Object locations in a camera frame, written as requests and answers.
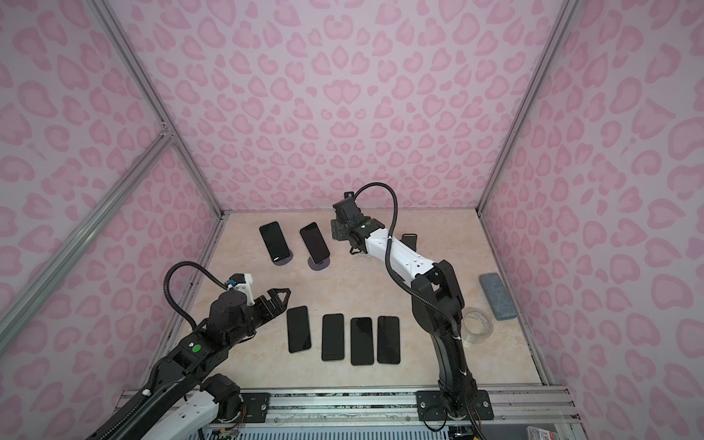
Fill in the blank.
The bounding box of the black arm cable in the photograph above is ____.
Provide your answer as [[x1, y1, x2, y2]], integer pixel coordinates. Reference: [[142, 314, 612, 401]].
[[351, 181, 488, 440], [163, 260, 229, 331]]

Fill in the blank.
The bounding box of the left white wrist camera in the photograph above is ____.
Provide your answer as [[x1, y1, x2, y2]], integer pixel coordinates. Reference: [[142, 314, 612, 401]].
[[225, 273, 255, 306]]

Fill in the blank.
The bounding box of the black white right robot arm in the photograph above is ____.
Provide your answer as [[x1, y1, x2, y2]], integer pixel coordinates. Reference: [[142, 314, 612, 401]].
[[331, 192, 479, 425]]

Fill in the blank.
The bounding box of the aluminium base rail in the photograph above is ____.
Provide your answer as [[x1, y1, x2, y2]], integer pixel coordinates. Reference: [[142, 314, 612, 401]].
[[101, 384, 584, 440]]

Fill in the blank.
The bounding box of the black stand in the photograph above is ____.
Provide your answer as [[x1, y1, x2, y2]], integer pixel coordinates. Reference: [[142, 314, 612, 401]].
[[401, 233, 418, 252]]

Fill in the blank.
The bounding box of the grey round stand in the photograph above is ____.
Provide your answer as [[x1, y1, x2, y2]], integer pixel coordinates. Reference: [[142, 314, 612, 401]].
[[272, 252, 293, 266], [307, 257, 330, 271]]

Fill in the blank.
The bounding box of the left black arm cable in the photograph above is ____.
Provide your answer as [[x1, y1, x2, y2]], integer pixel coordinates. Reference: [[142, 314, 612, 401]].
[[163, 260, 229, 331]]

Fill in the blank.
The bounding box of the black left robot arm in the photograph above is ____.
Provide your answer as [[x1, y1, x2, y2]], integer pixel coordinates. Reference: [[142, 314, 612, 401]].
[[88, 288, 291, 439]]

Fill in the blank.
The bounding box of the grey felt pad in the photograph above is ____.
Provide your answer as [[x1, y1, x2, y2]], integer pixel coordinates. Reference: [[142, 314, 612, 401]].
[[478, 272, 518, 321]]

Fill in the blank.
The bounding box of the purple edged black phone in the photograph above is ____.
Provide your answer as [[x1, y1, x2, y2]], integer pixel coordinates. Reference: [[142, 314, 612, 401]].
[[377, 315, 401, 365]]

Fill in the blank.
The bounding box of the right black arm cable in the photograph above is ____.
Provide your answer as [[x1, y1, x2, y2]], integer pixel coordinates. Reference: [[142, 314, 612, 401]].
[[351, 181, 488, 440]]

